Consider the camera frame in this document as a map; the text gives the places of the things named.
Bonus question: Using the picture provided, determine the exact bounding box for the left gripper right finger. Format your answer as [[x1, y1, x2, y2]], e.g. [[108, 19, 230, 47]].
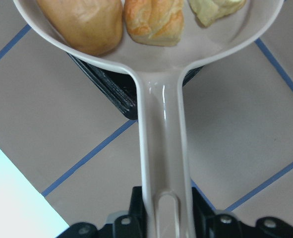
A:
[[192, 187, 215, 238]]

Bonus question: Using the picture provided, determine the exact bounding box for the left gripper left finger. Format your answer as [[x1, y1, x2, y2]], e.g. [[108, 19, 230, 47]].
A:
[[129, 186, 146, 238]]

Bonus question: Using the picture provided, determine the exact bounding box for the beige plastic dustpan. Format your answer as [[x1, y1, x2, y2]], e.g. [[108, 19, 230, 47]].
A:
[[14, 0, 283, 238]]

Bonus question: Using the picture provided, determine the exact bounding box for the bin with black trash bag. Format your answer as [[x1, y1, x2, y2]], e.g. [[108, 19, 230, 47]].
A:
[[68, 53, 201, 121]]

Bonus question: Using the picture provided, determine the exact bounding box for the torn croissant piece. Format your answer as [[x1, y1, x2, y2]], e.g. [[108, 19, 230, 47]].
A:
[[124, 0, 184, 47]]

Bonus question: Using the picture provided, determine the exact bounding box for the round brown bread roll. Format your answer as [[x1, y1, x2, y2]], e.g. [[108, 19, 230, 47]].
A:
[[37, 0, 123, 56]]

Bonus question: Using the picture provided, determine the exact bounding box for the small pale bread chunk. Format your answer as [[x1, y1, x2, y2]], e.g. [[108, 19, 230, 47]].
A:
[[188, 0, 246, 27]]

